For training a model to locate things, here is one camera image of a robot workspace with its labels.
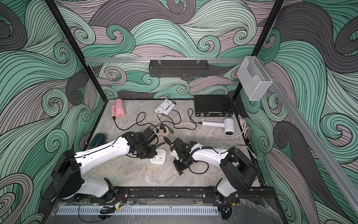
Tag black case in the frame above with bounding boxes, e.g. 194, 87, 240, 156
194, 95, 234, 117

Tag black cord of white dryer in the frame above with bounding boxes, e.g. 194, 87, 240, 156
159, 109, 198, 133

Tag white slotted cable duct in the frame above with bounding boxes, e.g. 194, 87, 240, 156
56, 205, 219, 216

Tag white folded hair dryer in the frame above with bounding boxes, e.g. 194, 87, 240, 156
155, 99, 176, 115

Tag clear mesh wall holder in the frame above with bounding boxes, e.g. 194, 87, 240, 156
237, 56, 272, 101

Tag pink round power strip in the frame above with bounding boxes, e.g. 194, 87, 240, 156
154, 126, 170, 139

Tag pink hair dryer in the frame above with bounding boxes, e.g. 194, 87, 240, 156
111, 99, 125, 119

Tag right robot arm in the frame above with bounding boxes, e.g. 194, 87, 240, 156
166, 138, 259, 203

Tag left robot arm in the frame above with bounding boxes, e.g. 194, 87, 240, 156
51, 127, 158, 203

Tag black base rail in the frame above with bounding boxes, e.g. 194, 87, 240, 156
81, 186, 277, 205

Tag white hair dryer right back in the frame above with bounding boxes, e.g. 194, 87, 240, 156
199, 118, 235, 136

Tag white square power strip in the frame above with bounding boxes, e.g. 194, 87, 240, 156
150, 148, 167, 165

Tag black wall shelf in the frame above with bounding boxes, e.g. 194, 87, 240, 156
149, 59, 209, 78

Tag dark green hair dryer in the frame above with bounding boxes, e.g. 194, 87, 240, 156
88, 133, 107, 149

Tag black cord of pink dryer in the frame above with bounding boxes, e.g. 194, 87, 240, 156
111, 111, 158, 133

